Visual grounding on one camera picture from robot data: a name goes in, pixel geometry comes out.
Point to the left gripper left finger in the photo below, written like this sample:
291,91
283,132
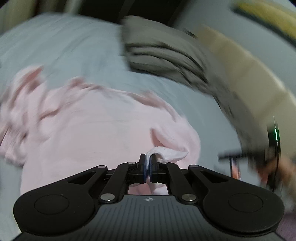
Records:
118,181

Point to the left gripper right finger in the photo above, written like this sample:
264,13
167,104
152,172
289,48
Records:
172,176

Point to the pink lace nightgown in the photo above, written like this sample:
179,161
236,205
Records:
54,134

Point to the person's right hand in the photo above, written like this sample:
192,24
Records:
286,170

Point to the cream padded headboard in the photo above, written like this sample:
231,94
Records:
264,95

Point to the grey folded duvet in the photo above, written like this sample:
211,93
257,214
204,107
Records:
154,48

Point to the light blue bed sheet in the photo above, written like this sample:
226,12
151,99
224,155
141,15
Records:
69,46

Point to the framed wall picture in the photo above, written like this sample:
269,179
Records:
269,14

